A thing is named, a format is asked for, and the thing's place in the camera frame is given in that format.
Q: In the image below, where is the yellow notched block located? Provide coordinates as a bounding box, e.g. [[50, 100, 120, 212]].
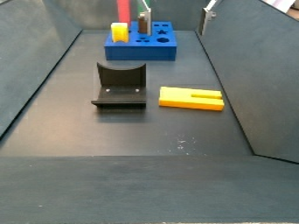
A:
[[111, 23, 128, 43]]

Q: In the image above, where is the red rectangular peg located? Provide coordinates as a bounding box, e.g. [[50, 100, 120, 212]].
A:
[[116, 0, 131, 23]]

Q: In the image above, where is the black curved stand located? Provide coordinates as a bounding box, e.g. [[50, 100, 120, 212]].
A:
[[91, 64, 147, 107]]

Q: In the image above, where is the green cylinder peg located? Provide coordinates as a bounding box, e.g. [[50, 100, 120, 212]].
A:
[[136, 0, 151, 16]]

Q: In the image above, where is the brown cylinder peg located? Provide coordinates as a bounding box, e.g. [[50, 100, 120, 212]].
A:
[[138, 16, 147, 34]]

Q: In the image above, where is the blue shape sorter board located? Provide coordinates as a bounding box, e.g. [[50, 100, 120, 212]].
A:
[[104, 21, 178, 60]]

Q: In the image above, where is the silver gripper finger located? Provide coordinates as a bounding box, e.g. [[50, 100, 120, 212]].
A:
[[200, 0, 218, 35], [140, 0, 154, 37]]

